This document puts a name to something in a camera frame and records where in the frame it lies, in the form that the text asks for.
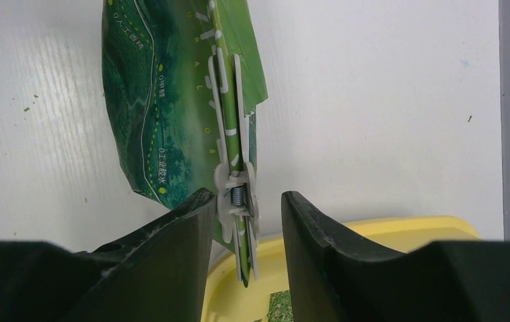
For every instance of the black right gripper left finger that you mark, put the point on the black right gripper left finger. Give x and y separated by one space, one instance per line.
155 273

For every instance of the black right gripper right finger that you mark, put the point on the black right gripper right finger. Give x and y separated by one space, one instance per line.
337 274

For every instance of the yellow litter box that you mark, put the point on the yellow litter box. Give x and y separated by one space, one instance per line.
227 299

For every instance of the green cat litter bag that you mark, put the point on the green cat litter bag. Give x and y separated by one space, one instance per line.
158 95

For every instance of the green litter granules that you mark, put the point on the green litter granules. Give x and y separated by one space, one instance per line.
280 307

